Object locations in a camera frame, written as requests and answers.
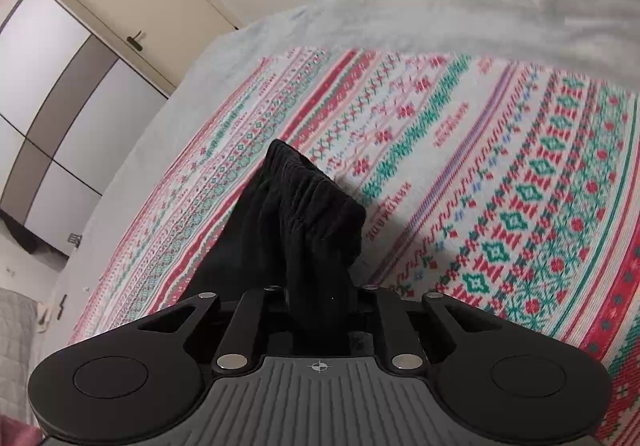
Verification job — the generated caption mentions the upper pink pillow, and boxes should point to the upper pink pillow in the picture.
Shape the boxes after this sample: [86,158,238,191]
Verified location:
[0,416,43,446]

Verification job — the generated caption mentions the white grey wardrobe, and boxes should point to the white grey wardrobe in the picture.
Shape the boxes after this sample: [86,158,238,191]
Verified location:
[1,0,167,255]

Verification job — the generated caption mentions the cream door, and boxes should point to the cream door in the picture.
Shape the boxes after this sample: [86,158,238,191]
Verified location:
[77,0,235,86]

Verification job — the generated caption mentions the patterned red green blanket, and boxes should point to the patterned red green blanket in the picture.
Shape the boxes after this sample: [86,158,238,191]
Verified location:
[70,47,639,445]

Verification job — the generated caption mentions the black pants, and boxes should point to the black pants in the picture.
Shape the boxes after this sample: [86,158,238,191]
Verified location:
[182,140,366,357]

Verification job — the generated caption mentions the grey padded headboard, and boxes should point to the grey padded headboard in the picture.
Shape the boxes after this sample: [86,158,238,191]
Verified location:
[0,289,38,424]

